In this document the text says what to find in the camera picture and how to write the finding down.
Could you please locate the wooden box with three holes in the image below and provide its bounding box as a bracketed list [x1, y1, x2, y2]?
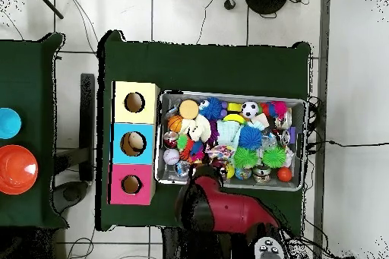
[107, 81, 161, 205]

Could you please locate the cream waffle cloth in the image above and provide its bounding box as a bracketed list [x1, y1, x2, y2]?
[180, 115, 213, 144]

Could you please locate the orange foam disc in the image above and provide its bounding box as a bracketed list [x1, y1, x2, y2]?
[178, 99, 200, 120]

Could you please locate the toy basketball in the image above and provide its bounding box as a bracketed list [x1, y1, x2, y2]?
[167, 115, 184, 134]

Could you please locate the mint green cloth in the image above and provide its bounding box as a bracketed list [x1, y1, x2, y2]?
[216, 119, 244, 150]

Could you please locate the toy baseball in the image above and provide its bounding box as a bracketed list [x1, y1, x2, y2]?
[163, 148, 181, 166]

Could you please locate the blue spiky ball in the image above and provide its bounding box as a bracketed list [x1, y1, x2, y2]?
[238, 125, 264, 151]

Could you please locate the toy soccer ball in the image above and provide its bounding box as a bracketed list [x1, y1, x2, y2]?
[241, 101, 260, 119]

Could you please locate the dark green table cloth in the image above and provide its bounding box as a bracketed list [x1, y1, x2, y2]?
[0, 32, 69, 229]
[96, 30, 312, 235]

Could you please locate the small orange ball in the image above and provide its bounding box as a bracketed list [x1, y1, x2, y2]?
[276, 166, 293, 183]

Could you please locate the black floor stand foot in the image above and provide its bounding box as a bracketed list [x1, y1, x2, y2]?
[54, 73, 96, 182]

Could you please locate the grey round floor base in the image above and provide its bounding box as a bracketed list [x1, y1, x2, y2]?
[49, 180, 90, 215]

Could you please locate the black round stand base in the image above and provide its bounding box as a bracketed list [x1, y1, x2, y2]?
[243, 0, 289, 16]

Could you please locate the orange bowl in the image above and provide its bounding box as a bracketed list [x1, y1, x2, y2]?
[0, 144, 39, 195]

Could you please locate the blue bowl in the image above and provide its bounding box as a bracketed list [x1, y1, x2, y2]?
[0, 107, 22, 141]

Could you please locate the black tripod leg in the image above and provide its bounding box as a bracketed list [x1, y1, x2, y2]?
[31, 0, 65, 20]

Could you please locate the wire mesh bin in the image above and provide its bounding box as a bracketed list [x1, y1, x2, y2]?
[153, 90, 308, 192]

